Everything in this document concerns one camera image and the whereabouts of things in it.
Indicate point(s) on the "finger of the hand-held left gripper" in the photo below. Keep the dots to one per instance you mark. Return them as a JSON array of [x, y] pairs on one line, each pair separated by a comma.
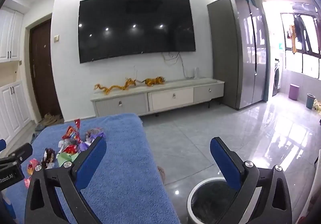
[[2, 144], [23, 151]]

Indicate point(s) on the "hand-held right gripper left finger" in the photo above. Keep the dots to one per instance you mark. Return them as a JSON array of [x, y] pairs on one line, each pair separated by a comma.
[[90, 163]]

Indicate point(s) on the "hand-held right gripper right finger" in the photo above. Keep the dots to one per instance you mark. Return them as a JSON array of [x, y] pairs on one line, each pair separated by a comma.
[[224, 163]]

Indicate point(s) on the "pink orange wrapper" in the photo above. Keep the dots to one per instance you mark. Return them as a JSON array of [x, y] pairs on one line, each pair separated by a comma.
[[31, 167]]

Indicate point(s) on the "small pink wrapper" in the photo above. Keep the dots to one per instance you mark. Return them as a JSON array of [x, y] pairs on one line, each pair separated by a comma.
[[27, 181]]

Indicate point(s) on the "small red wrapper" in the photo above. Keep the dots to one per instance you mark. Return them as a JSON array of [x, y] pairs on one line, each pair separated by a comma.
[[70, 149]]

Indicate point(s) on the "green wrapper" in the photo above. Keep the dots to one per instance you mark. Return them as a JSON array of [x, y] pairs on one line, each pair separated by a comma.
[[65, 157]]

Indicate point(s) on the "dark brown wrapper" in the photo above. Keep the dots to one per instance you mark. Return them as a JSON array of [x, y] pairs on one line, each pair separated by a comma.
[[49, 156]]

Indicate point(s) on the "purple wrapper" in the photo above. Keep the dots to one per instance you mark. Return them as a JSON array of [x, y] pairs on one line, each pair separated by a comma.
[[97, 134]]

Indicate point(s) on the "red snack packet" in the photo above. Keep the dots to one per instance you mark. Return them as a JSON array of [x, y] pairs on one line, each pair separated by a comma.
[[70, 133]]

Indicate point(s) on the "white trash can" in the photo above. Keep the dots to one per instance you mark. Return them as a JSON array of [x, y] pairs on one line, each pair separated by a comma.
[[208, 201]]

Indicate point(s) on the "person's left hand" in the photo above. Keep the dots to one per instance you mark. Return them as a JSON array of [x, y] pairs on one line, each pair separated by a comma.
[[4, 210]]

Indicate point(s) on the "grey slipper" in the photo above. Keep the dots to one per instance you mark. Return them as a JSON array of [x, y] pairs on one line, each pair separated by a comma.
[[39, 127]]

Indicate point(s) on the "white base cabinet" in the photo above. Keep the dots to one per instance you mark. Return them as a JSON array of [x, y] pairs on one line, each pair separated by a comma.
[[13, 111]]

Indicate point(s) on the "blue terry towel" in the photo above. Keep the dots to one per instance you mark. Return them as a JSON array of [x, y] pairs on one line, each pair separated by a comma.
[[125, 163]]

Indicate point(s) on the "brown slippers by door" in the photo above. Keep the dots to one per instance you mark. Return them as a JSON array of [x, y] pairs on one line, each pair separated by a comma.
[[51, 119]]

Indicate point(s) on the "brown slipper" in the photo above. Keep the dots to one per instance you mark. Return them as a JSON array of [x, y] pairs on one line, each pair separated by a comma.
[[161, 175]]

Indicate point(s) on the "golden dragon ornament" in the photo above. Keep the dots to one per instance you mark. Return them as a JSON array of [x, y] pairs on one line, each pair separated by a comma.
[[114, 87]]

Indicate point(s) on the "dark brown door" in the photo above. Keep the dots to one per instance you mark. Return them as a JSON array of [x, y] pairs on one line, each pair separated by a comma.
[[44, 70]]

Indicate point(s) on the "white television cabinet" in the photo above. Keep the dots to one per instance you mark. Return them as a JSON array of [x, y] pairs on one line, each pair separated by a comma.
[[170, 96]]

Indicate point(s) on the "white power strip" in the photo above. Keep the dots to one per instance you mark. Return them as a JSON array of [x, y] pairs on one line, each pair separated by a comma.
[[196, 73]]

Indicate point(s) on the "washing machine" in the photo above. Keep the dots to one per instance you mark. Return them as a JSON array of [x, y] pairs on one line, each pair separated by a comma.
[[277, 78]]

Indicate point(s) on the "orange tiger ornament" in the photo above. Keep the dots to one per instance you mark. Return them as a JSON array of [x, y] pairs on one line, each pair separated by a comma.
[[153, 80]]

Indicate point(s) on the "blue bin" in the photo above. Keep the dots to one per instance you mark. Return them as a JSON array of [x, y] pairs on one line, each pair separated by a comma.
[[311, 101]]

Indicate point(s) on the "grey refrigerator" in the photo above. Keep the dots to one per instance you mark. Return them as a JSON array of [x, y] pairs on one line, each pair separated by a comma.
[[225, 53]]

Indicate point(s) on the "yellow hanging garment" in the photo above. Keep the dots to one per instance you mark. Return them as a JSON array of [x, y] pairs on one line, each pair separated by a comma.
[[291, 35]]

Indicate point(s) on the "dark hanging clothes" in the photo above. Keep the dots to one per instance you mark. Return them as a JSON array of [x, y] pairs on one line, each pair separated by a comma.
[[301, 33]]

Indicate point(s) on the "white wall cabinet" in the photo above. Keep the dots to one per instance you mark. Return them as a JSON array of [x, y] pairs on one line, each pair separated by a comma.
[[10, 35]]

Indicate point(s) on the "wall light switch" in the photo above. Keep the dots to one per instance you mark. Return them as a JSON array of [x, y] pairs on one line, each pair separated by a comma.
[[56, 38]]

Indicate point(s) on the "balcony window frame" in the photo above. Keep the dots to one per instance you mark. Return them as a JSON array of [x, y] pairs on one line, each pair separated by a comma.
[[311, 57]]

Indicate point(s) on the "black wall television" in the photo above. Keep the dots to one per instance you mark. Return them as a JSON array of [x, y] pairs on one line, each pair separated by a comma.
[[136, 28]]

